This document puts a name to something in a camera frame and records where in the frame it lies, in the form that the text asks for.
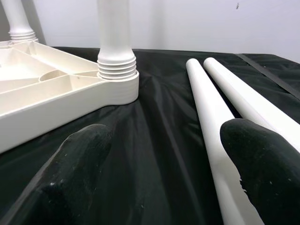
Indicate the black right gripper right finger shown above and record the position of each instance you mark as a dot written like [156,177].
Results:
[269,168]

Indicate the white plastic children table top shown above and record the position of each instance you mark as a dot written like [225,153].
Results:
[47,98]

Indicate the black table cloth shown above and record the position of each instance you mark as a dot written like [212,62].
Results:
[152,152]

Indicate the white plastic table leg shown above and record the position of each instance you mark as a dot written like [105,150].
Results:
[234,93]
[116,35]
[206,105]
[16,18]

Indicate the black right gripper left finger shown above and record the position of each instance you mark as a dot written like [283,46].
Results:
[61,182]

